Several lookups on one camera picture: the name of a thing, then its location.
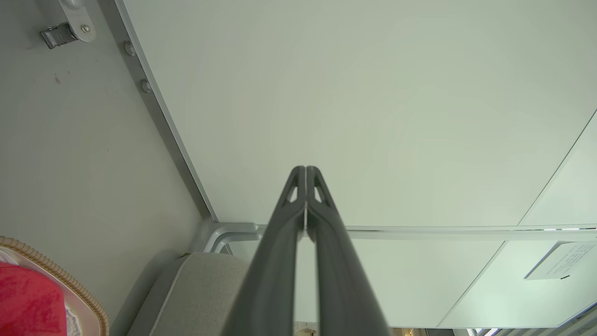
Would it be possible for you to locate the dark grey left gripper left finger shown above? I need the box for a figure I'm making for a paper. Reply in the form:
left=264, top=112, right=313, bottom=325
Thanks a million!
left=222, top=166, right=306, bottom=336

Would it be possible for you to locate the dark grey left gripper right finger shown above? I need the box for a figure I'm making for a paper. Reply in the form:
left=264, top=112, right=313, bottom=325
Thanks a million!
left=306, top=166, right=391, bottom=336

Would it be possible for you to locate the red garment with white bands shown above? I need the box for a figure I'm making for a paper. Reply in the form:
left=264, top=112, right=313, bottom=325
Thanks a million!
left=0, top=262, right=68, bottom=336

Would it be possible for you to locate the grey fabric sofa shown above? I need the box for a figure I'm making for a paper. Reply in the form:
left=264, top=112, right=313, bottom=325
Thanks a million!
left=127, top=252, right=262, bottom=336

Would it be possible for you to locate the white cloth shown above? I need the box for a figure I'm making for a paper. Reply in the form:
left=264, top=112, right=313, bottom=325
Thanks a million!
left=64, top=306, right=88, bottom=336

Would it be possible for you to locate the wicker-rimmed white laundry basket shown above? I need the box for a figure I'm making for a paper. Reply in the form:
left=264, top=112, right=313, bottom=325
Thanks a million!
left=0, top=236, right=110, bottom=336

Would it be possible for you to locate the white paper notice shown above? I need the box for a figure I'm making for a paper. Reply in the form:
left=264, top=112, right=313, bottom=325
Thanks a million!
left=523, top=240, right=597, bottom=280

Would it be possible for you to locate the grey caster wheel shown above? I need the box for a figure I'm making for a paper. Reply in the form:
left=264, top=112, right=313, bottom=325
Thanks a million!
left=40, top=0, right=97, bottom=49

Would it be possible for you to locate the aluminium frame rail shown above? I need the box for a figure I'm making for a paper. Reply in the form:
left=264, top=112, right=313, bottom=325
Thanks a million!
left=97, top=0, right=220, bottom=224
left=203, top=223, right=597, bottom=255

